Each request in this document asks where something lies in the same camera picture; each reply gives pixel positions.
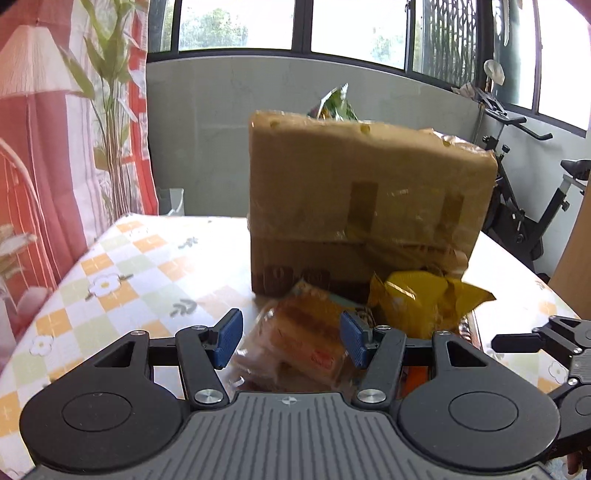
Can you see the clear bread packet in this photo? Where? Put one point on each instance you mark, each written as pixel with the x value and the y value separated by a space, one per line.
pixel 300 332

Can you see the black exercise bike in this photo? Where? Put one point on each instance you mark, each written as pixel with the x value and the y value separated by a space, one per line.
pixel 512 217

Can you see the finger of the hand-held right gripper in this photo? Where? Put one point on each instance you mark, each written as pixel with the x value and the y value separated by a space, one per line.
pixel 512 343

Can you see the orange snack packet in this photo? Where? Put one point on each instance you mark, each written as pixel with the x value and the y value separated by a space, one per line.
pixel 415 381

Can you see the checked flower tablecloth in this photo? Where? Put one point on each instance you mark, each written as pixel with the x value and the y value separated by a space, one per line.
pixel 138 258

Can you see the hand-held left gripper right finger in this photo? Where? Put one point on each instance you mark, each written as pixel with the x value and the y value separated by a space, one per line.
pixel 353 339

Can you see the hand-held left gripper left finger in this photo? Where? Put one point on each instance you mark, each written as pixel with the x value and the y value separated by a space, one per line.
pixel 228 337

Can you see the beige crumpled cloth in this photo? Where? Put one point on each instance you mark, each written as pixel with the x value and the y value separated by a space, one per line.
pixel 466 90

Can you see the white round cloth object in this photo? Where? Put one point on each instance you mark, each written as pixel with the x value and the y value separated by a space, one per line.
pixel 494 71

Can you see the black framed window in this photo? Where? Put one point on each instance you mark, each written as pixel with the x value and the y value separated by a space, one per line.
pixel 302 27

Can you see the green yellow snack packet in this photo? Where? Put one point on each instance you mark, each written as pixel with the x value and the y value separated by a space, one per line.
pixel 334 108

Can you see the brown cardboard box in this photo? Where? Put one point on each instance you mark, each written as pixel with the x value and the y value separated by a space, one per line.
pixel 360 198

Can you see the white plastic bin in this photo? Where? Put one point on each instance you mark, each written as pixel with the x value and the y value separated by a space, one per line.
pixel 171 201

